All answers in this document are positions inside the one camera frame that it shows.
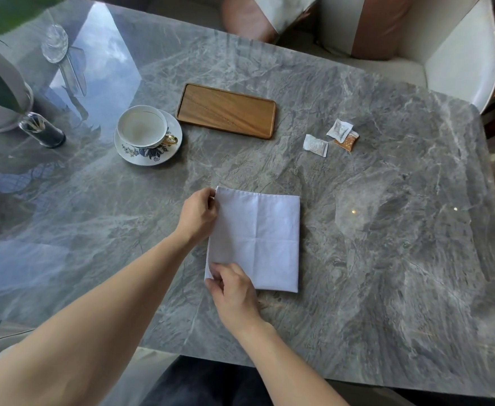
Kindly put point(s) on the person's left hand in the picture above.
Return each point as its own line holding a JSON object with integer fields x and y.
{"x": 196, "y": 217}

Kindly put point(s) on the person's right hand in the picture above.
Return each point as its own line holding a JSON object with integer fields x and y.
{"x": 234, "y": 298}

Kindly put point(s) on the person's right thumb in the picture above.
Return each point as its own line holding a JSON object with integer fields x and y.
{"x": 213, "y": 288}

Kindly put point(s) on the person's left fingers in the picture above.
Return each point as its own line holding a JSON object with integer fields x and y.
{"x": 212, "y": 202}

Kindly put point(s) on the white cloth napkin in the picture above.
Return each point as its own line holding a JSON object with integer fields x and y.
{"x": 260, "y": 240}

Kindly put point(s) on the person's right forearm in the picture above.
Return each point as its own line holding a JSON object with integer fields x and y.
{"x": 281, "y": 363}

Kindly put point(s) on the person's left forearm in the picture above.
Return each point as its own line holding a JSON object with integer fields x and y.
{"x": 86, "y": 329}

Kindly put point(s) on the floral white saucer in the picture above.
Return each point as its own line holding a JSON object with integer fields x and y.
{"x": 154, "y": 155}

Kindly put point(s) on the rectangular wooden tray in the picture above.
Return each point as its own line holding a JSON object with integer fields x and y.
{"x": 226, "y": 110}

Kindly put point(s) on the person's dark trousers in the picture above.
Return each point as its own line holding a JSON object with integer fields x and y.
{"x": 205, "y": 384}

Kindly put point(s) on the white sachet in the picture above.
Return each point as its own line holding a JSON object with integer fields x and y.
{"x": 339, "y": 130}
{"x": 315, "y": 145}

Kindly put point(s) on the orange sachet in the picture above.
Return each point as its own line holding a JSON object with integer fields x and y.
{"x": 348, "y": 142}

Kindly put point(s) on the dark glass toothpick holder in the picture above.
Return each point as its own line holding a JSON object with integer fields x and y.
{"x": 42, "y": 130}

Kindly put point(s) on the clear drinking glass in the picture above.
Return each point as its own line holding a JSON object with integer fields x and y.
{"x": 55, "y": 43}

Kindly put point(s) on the white round plant pot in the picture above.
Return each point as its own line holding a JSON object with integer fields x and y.
{"x": 2, "y": 101}

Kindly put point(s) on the white shell chair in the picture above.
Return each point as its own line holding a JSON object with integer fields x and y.
{"x": 450, "y": 46}

